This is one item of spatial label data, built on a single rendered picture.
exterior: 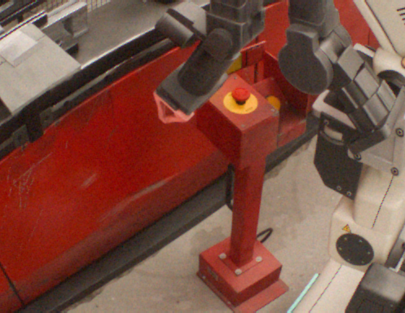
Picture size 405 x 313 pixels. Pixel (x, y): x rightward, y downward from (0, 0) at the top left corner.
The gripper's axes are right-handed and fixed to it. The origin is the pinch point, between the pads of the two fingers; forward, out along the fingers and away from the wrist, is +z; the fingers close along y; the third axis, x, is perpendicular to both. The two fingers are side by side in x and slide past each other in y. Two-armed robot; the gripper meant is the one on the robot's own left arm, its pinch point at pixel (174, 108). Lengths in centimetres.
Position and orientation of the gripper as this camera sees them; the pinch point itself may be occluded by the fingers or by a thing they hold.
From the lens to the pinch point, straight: 106.2
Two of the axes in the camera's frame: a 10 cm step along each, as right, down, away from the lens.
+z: -3.7, 4.1, 8.3
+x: 7.4, 6.7, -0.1
